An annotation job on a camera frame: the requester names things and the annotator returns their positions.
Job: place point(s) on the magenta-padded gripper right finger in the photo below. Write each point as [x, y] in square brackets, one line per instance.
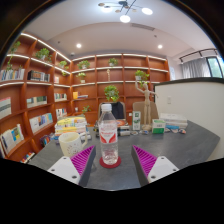
[161, 168]

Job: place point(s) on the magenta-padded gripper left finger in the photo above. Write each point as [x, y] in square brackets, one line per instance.
[65, 168]

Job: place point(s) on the clear plastic water bottle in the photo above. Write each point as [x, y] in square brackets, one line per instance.
[108, 140]

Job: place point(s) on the small green white box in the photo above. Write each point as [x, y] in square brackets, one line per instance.
[158, 126]

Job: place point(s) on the stack of colourful books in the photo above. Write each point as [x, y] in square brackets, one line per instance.
[71, 125]

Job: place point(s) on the flat round red coaster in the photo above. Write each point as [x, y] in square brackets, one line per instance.
[115, 164]

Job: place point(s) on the stack of white books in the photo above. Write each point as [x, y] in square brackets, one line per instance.
[173, 119]

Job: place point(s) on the tall green white carton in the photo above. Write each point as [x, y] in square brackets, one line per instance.
[136, 120]

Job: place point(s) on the stack of dark books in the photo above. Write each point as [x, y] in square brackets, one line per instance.
[123, 128]

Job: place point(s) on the wooden artist mannequin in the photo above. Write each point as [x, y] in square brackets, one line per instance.
[146, 100]

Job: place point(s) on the dark upholstered chair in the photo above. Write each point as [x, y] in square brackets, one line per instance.
[118, 110]

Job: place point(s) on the wooden shelf unit with books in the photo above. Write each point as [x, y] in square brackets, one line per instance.
[40, 93]

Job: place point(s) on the grey curtain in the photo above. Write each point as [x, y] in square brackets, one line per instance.
[195, 68]

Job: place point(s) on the window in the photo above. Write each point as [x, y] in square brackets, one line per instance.
[215, 67]

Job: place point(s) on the recessed ceiling spotlight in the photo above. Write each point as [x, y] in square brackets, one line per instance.
[78, 45]
[160, 46]

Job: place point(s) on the black ceiling track light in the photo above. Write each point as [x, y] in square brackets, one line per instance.
[200, 52]

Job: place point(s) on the branched ceiling lamp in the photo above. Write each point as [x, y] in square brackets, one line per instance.
[125, 10]

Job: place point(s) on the white wall switch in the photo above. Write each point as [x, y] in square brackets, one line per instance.
[169, 100]

